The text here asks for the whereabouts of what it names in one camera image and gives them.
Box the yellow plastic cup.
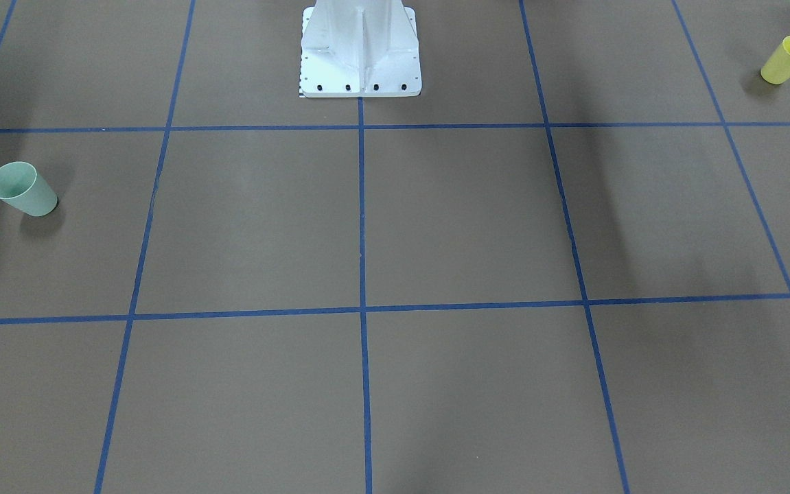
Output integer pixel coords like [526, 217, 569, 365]
[760, 35, 790, 85]

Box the light green plastic cup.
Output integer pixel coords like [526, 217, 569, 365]
[0, 161, 59, 217]

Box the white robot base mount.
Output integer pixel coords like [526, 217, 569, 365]
[299, 1, 423, 98]

